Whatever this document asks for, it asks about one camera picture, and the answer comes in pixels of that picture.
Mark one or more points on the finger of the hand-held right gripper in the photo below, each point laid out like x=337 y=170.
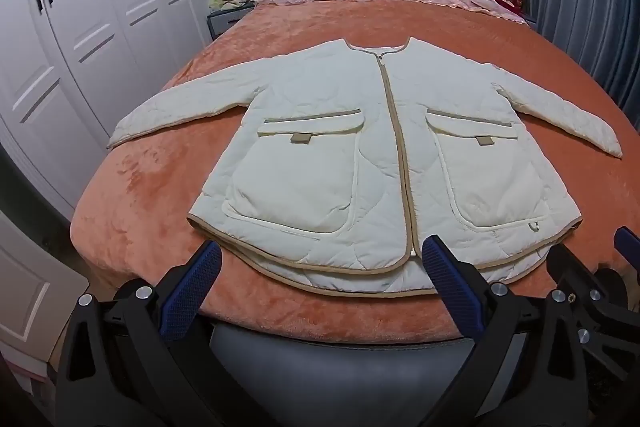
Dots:
x=567 y=269
x=628 y=243

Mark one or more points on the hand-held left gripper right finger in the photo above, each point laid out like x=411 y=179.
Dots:
x=450 y=289

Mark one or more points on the orange plush bed blanket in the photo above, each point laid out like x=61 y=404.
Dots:
x=150 y=187

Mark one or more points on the white panelled board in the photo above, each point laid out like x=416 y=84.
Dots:
x=30 y=287

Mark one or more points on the white panelled wardrobe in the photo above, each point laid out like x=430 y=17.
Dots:
x=75 y=32

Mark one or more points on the cream quilted jacket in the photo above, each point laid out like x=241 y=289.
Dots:
x=320 y=167

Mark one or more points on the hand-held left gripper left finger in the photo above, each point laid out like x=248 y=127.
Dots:
x=192 y=294

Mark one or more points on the grey nightstand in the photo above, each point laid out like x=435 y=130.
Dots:
x=222 y=22

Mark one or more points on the grey bed footboard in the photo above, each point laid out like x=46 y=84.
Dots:
x=325 y=372

